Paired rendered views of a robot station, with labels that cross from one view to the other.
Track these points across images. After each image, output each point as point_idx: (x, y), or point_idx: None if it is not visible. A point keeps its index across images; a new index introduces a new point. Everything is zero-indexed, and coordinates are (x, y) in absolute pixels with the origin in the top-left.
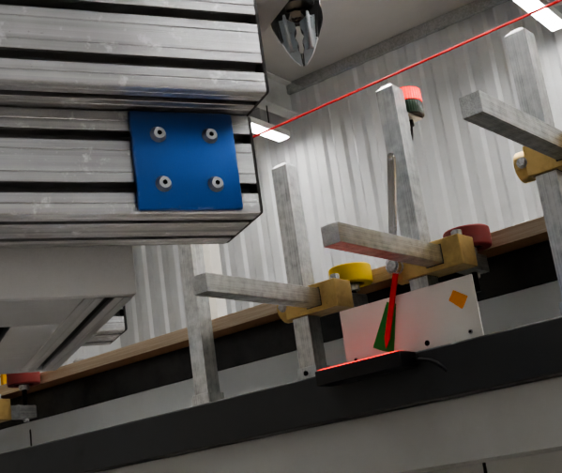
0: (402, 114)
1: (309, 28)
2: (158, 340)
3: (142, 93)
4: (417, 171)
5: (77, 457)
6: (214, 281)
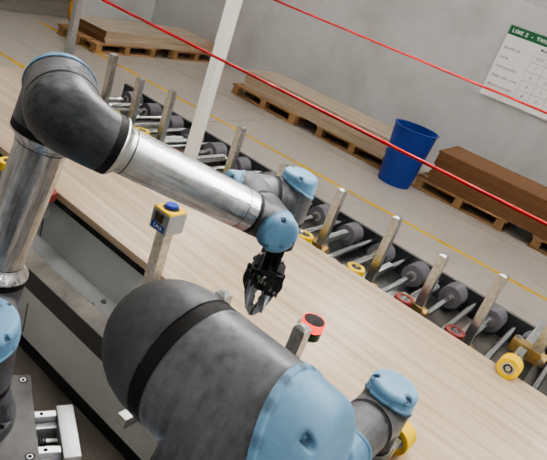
0: (300, 348)
1: (261, 312)
2: (127, 250)
3: None
4: None
5: (54, 306)
6: (131, 421)
